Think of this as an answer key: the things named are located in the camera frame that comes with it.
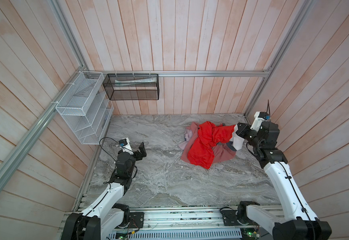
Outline red cloth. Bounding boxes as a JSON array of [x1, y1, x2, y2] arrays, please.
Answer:
[[187, 121, 236, 170]]

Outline dusty pink cloth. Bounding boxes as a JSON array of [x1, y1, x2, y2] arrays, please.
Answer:
[[179, 121, 238, 165]]

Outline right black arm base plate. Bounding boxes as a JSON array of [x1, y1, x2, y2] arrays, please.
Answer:
[[219, 208, 245, 227]]

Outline black mesh basket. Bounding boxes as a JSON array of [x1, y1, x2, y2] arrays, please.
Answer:
[[102, 73, 160, 101]]

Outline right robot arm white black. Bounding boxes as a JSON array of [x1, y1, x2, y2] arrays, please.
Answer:
[[233, 121, 332, 240]]

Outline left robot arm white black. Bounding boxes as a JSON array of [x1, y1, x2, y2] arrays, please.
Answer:
[[61, 138, 146, 240]]

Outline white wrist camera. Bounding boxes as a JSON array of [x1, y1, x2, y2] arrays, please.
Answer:
[[118, 138, 133, 155], [251, 112, 270, 132]]

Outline white cloth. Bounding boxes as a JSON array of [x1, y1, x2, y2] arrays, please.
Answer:
[[229, 125, 244, 152]]

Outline white wire shelf rack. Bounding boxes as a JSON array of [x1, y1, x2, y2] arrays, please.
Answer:
[[56, 71, 114, 145]]

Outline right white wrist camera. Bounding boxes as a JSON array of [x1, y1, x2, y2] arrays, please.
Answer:
[[251, 112, 270, 132]]

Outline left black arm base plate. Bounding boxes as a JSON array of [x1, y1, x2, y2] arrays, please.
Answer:
[[123, 212, 144, 229]]

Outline aluminium front rail frame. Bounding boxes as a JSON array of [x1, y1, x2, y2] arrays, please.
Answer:
[[57, 206, 307, 240]]

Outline light pink cloth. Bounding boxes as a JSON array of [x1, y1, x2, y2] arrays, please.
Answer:
[[185, 129, 193, 142]]

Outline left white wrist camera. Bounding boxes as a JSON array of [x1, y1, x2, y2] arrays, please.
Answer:
[[118, 138, 133, 155]]

